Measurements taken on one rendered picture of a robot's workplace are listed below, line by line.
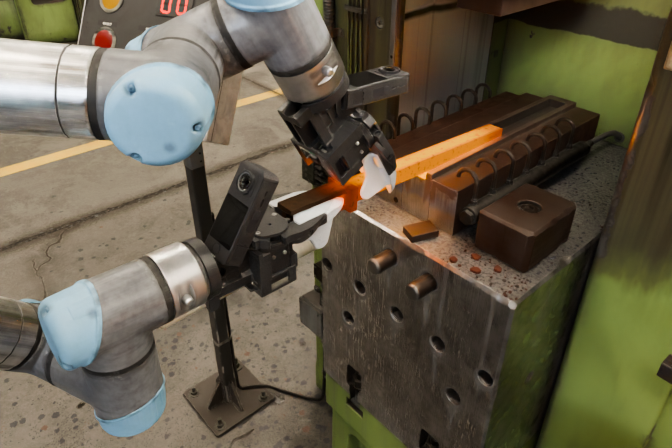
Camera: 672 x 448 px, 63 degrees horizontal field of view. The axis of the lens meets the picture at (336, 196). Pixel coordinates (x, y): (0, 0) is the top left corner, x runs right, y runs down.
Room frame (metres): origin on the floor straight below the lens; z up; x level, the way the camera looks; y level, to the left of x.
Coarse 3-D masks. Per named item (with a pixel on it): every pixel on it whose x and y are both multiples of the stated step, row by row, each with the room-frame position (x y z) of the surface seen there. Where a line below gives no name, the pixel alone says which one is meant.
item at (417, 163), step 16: (480, 128) 0.84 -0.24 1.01; (496, 128) 0.84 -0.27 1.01; (448, 144) 0.77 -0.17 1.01; (464, 144) 0.77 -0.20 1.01; (480, 144) 0.80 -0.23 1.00; (400, 160) 0.71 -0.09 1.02; (416, 160) 0.71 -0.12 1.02; (432, 160) 0.72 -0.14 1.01; (448, 160) 0.75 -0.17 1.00; (352, 176) 0.65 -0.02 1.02; (400, 176) 0.67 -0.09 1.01; (304, 192) 0.59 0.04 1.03; (320, 192) 0.60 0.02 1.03; (336, 192) 0.60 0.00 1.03; (352, 192) 0.60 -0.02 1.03; (288, 208) 0.55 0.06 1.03; (304, 208) 0.56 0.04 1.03; (352, 208) 0.60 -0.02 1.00
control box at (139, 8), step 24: (96, 0) 1.12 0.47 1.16; (120, 0) 1.09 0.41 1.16; (144, 0) 1.08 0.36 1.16; (168, 0) 1.05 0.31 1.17; (192, 0) 1.04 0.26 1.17; (96, 24) 1.09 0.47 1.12; (120, 24) 1.07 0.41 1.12; (144, 24) 1.05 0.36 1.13; (120, 48) 1.05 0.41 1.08; (240, 72) 1.01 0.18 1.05; (216, 120) 0.93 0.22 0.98
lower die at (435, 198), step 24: (504, 96) 1.06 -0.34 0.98; (528, 96) 1.03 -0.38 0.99; (552, 96) 1.01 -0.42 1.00; (456, 120) 0.94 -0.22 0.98; (480, 120) 0.92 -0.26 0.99; (552, 120) 0.91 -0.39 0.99; (576, 120) 0.91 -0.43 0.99; (408, 144) 0.82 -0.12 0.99; (432, 144) 0.82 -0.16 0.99; (504, 144) 0.81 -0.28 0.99; (552, 144) 0.83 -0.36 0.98; (456, 168) 0.73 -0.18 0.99; (480, 168) 0.73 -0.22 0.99; (504, 168) 0.74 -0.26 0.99; (384, 192) 0.77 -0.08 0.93; (408, 192) 0.73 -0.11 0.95; (432, 192) 0.70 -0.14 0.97; (456, 192) 0.66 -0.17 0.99; (480, 192) 0.70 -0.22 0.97; (432, 216) 0.69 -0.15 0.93; (456, 216) 0.67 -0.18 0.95
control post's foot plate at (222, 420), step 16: (240, 368) 1.20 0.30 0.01; (208, 384) 1.14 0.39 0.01; (240, 384) 1.14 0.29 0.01; (256, 384) 1.14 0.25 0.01; (192, 400) 1.08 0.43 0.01; (208, 400) 1.08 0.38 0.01; (224, 400) 1.08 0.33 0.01; (240, 400) 1.08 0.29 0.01; (256, 400) 1.08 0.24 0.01; (272, 400) 1.09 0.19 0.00; (208, 416) 1.03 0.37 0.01; (224, 416) 1.03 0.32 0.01; (240, 416) 1.03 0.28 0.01; (224, 432) 0.98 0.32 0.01
